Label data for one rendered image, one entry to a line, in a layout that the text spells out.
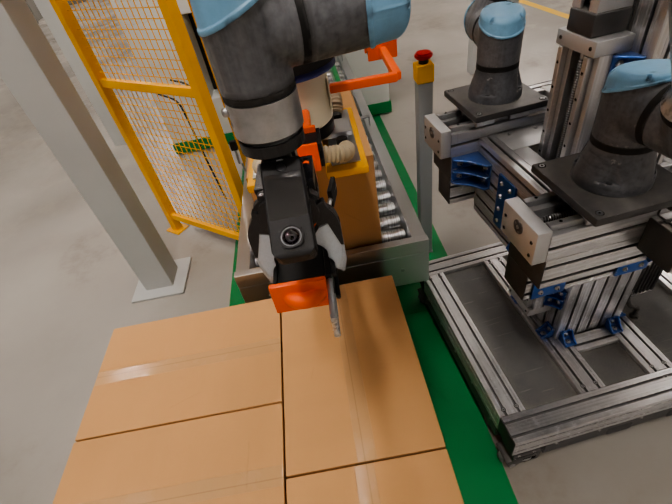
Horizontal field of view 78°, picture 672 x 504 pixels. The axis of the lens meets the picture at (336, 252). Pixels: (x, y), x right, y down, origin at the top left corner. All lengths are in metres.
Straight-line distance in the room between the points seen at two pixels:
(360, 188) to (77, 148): 1.29
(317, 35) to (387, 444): 0.95
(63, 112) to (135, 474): 1.42
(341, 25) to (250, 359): 1.08
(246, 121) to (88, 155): 1.75
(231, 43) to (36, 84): 1.70
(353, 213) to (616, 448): 1.22
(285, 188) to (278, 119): 0.07
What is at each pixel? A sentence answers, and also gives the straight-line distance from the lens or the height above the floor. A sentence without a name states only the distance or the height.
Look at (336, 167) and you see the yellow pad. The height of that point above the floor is 1.09.
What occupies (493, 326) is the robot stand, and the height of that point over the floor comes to 0.21.
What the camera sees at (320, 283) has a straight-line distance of 0.52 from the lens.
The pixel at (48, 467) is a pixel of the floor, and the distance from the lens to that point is 2.24.
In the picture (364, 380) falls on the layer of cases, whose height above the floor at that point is 0.54.
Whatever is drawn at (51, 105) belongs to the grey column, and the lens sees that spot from 2.09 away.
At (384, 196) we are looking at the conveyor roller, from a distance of 1.82.
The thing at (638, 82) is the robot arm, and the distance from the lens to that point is 0.91.
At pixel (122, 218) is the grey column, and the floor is 0.51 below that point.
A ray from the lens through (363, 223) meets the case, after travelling 1.44.
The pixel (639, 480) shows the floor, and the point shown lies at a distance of 1.83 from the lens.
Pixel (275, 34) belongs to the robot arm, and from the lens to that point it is 0.40.
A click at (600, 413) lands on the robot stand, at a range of 1.63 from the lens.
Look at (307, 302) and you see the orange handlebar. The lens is 0.53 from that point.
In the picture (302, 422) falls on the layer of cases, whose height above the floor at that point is 0.54.
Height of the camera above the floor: 1.59
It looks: 42 degrees down
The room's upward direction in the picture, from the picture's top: 12 degrees counter-clockwise
